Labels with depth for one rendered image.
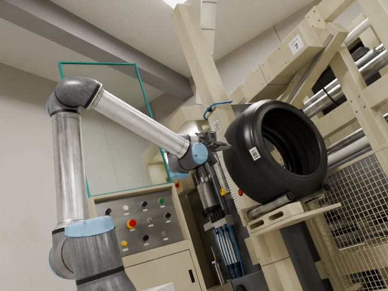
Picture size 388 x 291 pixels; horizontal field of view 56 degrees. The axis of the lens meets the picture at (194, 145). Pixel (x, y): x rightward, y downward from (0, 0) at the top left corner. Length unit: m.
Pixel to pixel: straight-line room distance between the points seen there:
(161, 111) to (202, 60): 3.78
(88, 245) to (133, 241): 1.06
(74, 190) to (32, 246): 2.73
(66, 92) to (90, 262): 0.64
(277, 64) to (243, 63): 3.43
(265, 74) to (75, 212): 1.51
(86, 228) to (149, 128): 0.51
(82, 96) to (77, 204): 0.40
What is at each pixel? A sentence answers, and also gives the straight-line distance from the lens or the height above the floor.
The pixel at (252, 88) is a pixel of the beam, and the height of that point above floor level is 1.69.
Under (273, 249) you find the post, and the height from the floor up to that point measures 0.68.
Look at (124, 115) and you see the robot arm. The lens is 1.46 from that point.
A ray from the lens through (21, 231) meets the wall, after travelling 4.08.
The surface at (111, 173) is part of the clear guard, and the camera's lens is 2.28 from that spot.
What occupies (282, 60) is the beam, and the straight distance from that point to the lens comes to 2.31.
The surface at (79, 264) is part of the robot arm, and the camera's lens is 1.19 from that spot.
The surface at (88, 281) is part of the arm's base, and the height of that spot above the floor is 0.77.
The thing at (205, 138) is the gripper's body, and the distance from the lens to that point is 1.82.
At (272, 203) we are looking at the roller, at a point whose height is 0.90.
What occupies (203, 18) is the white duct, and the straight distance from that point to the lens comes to 3.02.
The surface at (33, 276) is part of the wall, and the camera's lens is 4.04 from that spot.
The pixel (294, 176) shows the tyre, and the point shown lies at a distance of 1.91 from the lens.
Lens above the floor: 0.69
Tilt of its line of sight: 19 degrees up
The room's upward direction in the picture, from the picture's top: 19 degrees counter-clockwise
